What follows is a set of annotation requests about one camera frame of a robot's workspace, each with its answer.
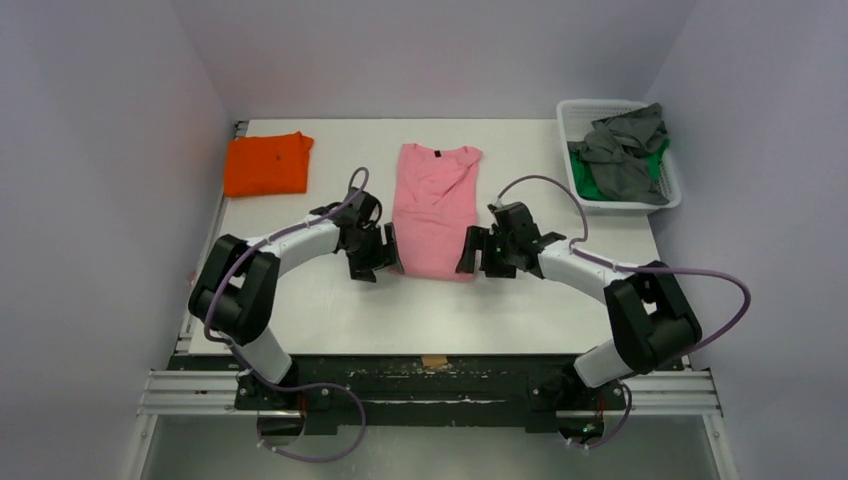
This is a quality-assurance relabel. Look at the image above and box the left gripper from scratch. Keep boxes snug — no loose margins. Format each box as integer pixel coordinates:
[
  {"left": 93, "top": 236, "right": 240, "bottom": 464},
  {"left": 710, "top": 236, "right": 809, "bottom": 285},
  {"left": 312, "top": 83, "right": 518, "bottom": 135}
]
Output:
[{"left": 343, "top": 222, "right": 401, "bottom": 281}]

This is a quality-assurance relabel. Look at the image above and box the pink t shirt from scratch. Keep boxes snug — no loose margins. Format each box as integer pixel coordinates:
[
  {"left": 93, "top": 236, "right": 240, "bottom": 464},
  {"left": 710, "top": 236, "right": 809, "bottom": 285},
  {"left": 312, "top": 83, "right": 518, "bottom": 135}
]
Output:
[{"left": 392, "top": 143, "right": 483, "bottom": 283}]

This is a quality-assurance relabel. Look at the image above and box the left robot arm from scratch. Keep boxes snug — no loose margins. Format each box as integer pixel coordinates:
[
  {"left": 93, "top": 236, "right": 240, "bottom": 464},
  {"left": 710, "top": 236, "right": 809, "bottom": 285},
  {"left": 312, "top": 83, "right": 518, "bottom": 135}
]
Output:
[{"left": 187, "top": 188, "right": 401, "bottom": 409}]

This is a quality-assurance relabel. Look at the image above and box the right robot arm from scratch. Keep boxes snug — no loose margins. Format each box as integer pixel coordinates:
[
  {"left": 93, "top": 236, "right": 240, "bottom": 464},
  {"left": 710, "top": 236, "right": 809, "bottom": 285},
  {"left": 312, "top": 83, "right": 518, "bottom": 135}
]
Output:
[{"left": 456, "top": 202, "right": 702, "bottom": 407}]

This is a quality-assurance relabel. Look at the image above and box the brown tape piece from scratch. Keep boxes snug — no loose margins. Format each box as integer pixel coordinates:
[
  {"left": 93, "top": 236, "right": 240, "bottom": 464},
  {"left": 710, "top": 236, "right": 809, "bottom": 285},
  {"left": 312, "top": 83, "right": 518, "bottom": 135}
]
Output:
[{"left": 421, "top": 355, "right": 450, "bottom": 371}]

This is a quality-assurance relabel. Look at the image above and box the green t shirt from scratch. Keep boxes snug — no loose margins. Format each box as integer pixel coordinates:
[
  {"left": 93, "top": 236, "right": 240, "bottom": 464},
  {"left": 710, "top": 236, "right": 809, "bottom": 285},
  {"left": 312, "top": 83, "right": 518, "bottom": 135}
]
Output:
[{"left": 567, "top": 138, "right": 670, "bottom": 205}]

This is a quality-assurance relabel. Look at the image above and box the folded orange t shirt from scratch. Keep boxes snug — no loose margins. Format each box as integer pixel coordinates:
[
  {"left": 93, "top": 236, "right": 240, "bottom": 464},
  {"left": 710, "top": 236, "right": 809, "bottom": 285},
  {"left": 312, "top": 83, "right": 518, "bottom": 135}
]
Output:
[{"left": 223, "top": 131, "right": 314, "bottom": 198}]

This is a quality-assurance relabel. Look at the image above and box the white plastic basket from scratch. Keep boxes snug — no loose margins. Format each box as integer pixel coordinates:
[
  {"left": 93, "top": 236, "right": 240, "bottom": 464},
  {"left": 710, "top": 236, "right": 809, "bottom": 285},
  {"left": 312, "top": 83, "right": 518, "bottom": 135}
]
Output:
[{"left": 556, "top": 99, "right": 682, "bottom": 215}]

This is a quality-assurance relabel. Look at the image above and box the grey t shirt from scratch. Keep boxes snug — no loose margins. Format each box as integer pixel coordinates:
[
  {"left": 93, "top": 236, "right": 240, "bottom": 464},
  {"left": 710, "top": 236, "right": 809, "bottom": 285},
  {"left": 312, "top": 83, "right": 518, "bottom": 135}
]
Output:
[{"left": 567, "top": 103, "right": 670, "bottom": 206}]

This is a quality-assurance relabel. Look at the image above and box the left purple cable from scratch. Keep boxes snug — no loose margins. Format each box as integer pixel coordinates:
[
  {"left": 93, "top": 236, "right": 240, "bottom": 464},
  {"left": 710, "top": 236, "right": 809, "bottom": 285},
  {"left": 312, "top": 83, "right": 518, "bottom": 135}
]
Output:
[{"left": 201, "top": 165, "right": 370, "bottom": 465}]

